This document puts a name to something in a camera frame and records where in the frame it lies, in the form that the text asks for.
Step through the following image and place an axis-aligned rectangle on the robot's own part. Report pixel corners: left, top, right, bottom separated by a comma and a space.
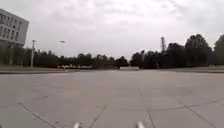
136, 121, 146, 128
72, 121, 81, 128

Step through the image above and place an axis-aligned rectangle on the grey stone slab pavement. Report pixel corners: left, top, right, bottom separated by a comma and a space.
0, 69, 224, 128

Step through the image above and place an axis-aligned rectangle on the tall thin tower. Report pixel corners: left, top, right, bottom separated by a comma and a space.
160, 36, 167, 54

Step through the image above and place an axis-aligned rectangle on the low pale wall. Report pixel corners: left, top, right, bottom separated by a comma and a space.
119, 66, 141, 72

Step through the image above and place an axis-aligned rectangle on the row of dark trees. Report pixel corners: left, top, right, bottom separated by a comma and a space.
0, 33, 224, 70

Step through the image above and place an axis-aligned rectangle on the raised kerb strip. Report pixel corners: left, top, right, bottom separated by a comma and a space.
0, 67, 83, 75

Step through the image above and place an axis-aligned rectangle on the pale pole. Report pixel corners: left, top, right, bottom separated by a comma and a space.
30, 39, 37, 69

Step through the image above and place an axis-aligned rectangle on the thin lamp post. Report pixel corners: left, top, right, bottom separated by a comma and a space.
59, 40, 67, 58

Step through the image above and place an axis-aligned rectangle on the grey glass-fronted building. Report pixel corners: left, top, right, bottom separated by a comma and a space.
0, 8, 30, 66

